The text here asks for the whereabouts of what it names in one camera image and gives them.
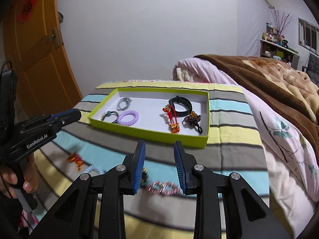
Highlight small gold black charm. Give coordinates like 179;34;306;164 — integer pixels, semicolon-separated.
141;168;148;183

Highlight pink beaded bracelet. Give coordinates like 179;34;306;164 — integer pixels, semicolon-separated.
144;181;181;197

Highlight red cord bracelet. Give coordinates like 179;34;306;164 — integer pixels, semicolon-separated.
161;105;181;134

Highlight light blue spiral hair tie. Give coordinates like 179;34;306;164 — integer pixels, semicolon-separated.
83;164;107;177

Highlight red orange knotted bracelet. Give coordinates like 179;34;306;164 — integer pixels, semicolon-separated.
66;152;86;172

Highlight orange brown flower hair tie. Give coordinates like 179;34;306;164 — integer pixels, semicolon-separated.
182;111;204;135

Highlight purple spiral hair tie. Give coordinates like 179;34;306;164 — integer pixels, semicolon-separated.
116;110;140;126

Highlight black hair tie with charm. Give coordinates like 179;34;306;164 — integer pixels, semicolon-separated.
100;110;120;125

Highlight black wristband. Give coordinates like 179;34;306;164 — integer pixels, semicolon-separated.
169;96;192;117

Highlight grey elastic hair tie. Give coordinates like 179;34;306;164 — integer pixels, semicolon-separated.
116;97;133;112

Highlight person's left hand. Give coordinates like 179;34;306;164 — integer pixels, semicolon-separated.
0;153;40;199

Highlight lime green cardboard tray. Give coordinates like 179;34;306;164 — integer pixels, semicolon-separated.
88;87;210;148

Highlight striped bed sheet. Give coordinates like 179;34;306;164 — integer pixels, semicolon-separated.
30;80;271;239

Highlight metal door latch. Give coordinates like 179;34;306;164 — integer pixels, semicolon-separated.
51;28;62;49

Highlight orange wooden door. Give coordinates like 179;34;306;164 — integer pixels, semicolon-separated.
3;0;82;117

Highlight pink floral duvet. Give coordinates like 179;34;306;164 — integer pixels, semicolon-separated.
172;57;318;238

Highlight brown plush blanket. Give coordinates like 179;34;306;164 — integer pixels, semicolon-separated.
193;53;319;132

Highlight cluttered wooden shelf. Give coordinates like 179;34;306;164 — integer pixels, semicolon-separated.
260;23;299;70

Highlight black office chair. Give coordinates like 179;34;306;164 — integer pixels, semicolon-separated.
302;53;319;86

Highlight pink blossom branches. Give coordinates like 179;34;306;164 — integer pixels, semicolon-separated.
271;8;295;35

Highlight barred window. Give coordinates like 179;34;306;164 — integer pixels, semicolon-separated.
298;18;318;56

